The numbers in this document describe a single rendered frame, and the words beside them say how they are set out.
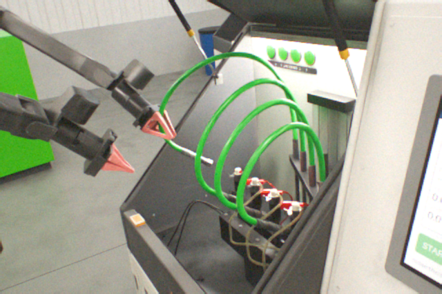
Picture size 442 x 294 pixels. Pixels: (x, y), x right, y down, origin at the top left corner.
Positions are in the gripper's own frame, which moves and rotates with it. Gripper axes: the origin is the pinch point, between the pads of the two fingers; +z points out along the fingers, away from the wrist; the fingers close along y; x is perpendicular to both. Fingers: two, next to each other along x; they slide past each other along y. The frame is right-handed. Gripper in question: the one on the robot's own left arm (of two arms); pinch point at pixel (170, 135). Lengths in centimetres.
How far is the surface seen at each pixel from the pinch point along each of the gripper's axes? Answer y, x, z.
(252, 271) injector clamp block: -3.9, 12.1, 40.5
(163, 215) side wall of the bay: 21.0, 30.6, 11.1
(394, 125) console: -32, -39, 35
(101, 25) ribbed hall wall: 560, 129, -310
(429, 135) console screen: -37, -41, 39
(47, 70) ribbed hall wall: 506, 231, -319
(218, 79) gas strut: 28.4, -15.7, -4.3
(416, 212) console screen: -37, -31, 46
